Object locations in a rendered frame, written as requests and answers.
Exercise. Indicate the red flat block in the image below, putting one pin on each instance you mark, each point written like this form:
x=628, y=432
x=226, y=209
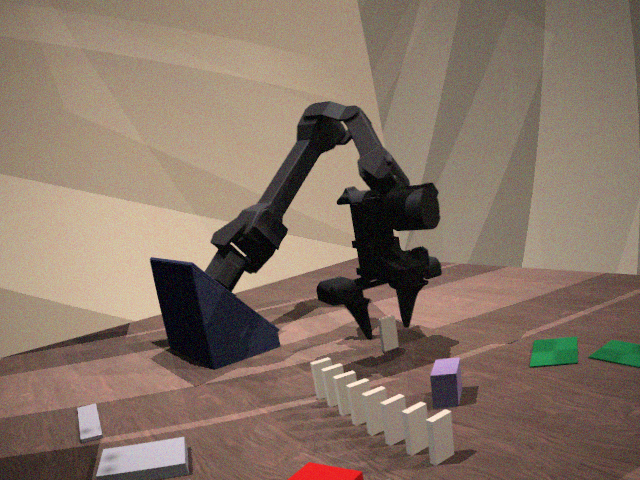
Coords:
x=312, y=471

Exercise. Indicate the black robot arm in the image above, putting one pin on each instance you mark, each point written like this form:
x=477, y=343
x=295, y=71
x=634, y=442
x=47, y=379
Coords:
x=391, y=203

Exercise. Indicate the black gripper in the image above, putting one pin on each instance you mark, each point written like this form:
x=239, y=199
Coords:
x=341, y=290

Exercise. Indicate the purple block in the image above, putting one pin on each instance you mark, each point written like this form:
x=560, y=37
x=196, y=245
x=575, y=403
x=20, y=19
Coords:
x=446, y=383

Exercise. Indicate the cream domino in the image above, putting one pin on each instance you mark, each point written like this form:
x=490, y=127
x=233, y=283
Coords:
x=340, y=382
x=328, y=376
x=372, y=409
x=440, y=437
x=392, y=419
x=356, y=405
x=388, y=333
x=415, y=428
x=317, y=376

